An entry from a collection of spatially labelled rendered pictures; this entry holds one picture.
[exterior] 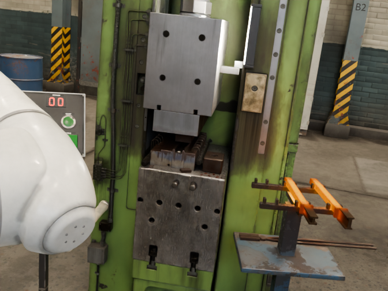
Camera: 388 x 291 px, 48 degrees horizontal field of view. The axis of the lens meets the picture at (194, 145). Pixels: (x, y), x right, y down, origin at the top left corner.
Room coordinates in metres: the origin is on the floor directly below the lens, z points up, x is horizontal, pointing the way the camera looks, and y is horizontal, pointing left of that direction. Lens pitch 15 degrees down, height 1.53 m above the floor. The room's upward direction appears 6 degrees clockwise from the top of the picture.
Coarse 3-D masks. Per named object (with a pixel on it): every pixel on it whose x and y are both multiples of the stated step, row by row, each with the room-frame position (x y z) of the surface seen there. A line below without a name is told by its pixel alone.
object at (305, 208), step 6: (288, 180) 1.73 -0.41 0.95; (288, 186) 1.69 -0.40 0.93; (294, 186) 1.66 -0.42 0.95; (294, 192) 1.59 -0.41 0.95; (300, 192) 1.60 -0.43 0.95; (294, 198) 1.58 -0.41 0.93; (300, 198) 1.54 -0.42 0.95; (300, 204) 1.47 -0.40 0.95; (306, 204) 1.47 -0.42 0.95; (300, 210) 1.46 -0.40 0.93; (306, 210) 1.42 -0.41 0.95; (312, 210) 1.42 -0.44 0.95; (306, 216) 1.42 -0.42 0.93; (312, 216) 1.37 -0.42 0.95; (312, 222) 1.37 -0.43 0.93
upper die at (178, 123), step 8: (160, 112) 1.85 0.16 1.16; (168, 112) 1.84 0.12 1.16; (176, 112) 1.84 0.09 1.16; (160, 120) 1.85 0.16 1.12; (168, 120) 1.84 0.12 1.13; (176, 120) 1.84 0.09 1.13; (184, 120) 1.83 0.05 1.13; (192, 120) 1.83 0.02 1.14; (200, 120) 1.88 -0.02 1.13; (152, 128) 1.85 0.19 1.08; (160, 128) 1.85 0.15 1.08; (168, 128) 1.84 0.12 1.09; (176, 128) 1.84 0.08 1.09; (184, 128) 1.83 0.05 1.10; (192, 128) 1.83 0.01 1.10; (200, 128) 1.92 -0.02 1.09
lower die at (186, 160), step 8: (168, 136) 2.13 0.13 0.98; (160, 144) 1.96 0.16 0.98; (168, 144) 1.94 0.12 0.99; (176, 144) 1.92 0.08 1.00; (192, 144) 1.98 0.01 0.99; (200, 144) 2.00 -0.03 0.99; (152, 152) 1.85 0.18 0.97; (160, 152) 1.84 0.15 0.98; (168, 152) 1.84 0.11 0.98; (184, 152) 1.83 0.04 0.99; (192, 152) 1.84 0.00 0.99; (152, 160) 1.85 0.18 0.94; (160, 160) 1.84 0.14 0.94; (168, 160) 1.84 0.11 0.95; (176, 160) 1.84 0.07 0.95; (184, 160) 1.83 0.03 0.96; (192, 160) 1.83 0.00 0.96; (192, 168) 1.83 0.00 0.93
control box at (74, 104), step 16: (32, 96) 1.78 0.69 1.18; (48, 96) 1.80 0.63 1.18; (64, 96) 1.82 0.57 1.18; (80, 96) 1.84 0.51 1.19; (48, 112) 1.77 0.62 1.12; (64, 112) 1.79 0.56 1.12; (80, 112) 1.81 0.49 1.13; (64, 128) 1.76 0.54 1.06; (80, 128) 1.78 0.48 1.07; (80, 144) 1.74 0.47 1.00
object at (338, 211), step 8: (320, 184) 1.73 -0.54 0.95; (320, 192) 1.65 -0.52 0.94; (328, 192) 1.64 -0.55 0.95; (328, 200) 1.56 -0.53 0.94; (336, 208) 1.46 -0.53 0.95; (344, 208) 1.45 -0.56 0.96; (336, 216) 1.45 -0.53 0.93; (344, 216) 1.41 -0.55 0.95; (352, 216) 1.39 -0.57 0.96; (344, 224) 1.40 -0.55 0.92
